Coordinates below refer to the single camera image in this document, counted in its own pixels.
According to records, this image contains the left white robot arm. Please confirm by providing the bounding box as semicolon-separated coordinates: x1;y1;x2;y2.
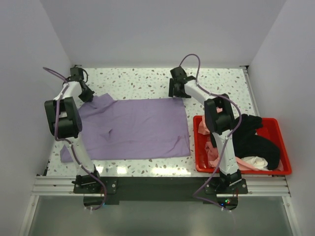
43;65;102;193

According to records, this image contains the purple t shirt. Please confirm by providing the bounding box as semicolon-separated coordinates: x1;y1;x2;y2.
60;93;191;163

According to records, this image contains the red plastic bin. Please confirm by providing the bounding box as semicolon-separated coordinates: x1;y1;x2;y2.
193;116;292;176

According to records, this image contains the white t shirt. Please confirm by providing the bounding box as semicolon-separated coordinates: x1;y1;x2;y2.
242;156;268;171

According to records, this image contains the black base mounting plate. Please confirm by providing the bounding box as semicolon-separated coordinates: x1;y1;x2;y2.
72;176;248;207

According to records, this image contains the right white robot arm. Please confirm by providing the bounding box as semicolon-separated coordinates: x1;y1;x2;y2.
168;66;242;193

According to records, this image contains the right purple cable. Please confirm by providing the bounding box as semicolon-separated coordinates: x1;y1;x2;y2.
178;54;243;205

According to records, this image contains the black t shirt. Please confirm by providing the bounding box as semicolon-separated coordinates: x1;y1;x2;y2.
209;114;281;171

